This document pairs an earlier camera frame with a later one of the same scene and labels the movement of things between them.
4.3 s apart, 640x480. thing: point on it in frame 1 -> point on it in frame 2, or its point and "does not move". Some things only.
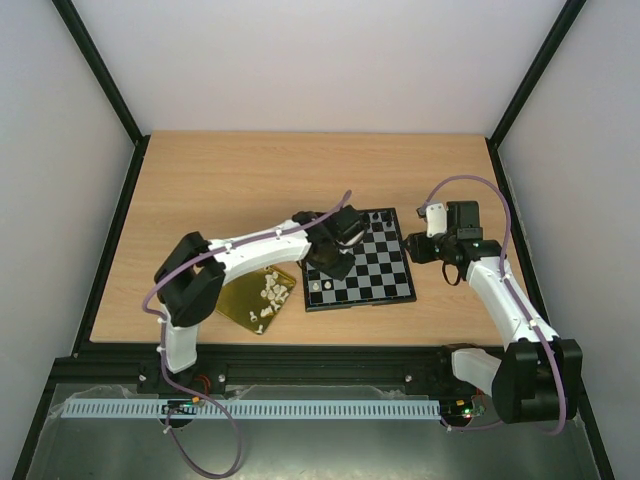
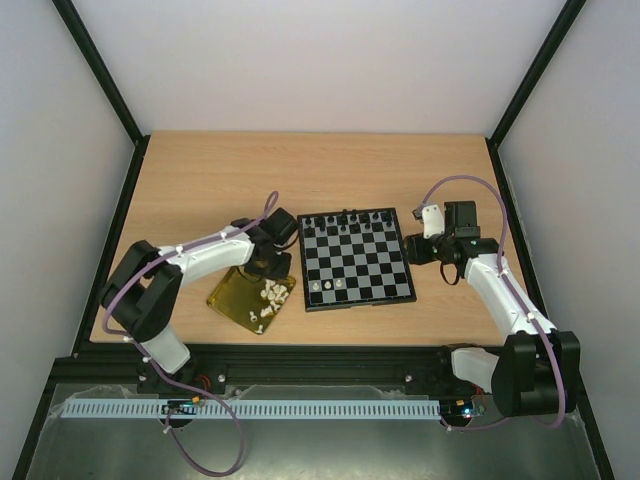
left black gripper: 338,273 -> 281,272
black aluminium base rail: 258,365 does not move
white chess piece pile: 275,292 does not move
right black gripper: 417,246 does not move
